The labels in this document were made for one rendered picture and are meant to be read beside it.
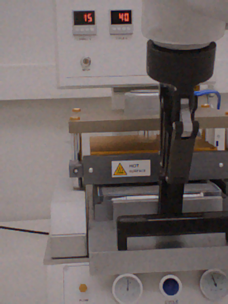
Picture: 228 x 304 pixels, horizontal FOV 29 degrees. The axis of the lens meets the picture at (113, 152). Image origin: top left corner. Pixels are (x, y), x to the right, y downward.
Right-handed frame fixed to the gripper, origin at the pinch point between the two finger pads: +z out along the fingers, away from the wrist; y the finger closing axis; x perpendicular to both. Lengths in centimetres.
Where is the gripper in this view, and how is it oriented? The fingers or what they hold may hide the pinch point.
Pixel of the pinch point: (170, 194)
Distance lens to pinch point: 59.1
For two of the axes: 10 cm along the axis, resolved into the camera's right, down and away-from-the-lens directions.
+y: 0.5, 5.0, -8.6
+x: 10.0, -0.3, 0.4
